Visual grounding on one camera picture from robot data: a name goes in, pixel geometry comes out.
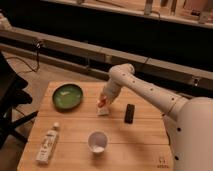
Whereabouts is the white sponge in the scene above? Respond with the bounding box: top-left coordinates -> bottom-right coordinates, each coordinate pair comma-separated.
97,106 -> 110,116

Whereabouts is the black rectangular block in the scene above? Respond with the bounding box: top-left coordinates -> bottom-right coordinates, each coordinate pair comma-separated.
124,104 -> 135,124

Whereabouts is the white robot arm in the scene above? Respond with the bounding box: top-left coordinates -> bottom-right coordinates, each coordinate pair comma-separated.
98,63 -> 213,171

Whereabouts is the black office chair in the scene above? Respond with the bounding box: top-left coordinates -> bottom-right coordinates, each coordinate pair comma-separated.
0,51 -> 37,149

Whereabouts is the green plate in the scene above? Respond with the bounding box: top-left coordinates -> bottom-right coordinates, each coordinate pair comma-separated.
52,84 -> 83,110

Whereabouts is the black cable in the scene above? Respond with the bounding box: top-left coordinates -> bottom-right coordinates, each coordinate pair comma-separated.
4,40 -> 44,74

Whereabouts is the white paper cup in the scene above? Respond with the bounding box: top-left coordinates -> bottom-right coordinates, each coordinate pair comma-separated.
88,131 -> 108,154

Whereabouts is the white plastic bottle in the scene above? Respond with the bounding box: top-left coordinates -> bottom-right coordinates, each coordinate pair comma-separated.
36,122 -> 60,164

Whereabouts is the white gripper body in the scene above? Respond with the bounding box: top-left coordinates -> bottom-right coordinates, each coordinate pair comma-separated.
100,80 -> 121,105

